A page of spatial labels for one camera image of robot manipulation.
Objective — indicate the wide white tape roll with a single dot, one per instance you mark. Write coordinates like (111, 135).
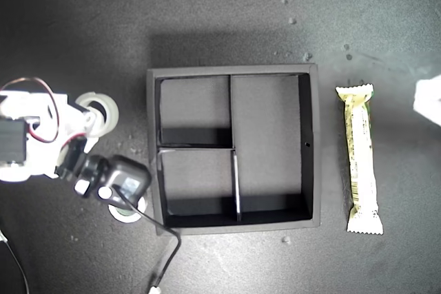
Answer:
(112, 111)

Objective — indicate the white tape roll green core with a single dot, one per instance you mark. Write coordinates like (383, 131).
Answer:
(129, 217)

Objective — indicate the snack bar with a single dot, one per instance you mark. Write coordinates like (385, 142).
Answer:
(361, 156)

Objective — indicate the black tray with wells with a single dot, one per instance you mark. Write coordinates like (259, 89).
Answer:
(275, 118)

